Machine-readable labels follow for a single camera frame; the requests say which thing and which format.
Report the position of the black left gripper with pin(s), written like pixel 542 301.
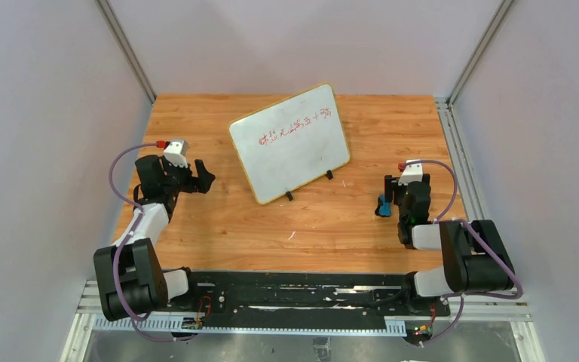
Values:
pixel 191 179

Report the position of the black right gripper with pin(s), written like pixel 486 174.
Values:
pixel 394 191

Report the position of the blue whiteboard eraser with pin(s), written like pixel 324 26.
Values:
pixel 383 208

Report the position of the yellow framed whiteboard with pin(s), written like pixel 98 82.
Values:
pixel 290 143

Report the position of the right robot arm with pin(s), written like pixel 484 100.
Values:
pixel 474 258

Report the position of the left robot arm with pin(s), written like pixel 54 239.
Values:
pixel 129 276

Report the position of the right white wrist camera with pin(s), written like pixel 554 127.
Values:
pixel 411 171

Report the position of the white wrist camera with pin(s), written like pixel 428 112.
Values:
pixel 411 171
pixel 175 152

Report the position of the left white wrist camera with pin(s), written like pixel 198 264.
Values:
pixel 175 152

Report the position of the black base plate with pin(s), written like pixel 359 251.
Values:
pixel 383 292

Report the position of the aluminium front rail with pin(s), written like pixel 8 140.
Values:
pixel 338 321

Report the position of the left aluminium corner post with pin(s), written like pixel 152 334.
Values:
pixel 118 33

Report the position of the aluminium corner post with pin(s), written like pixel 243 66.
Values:
pixel 486 38
pixel 118 33

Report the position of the right aluminium corner post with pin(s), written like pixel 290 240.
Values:
pixel 486 38

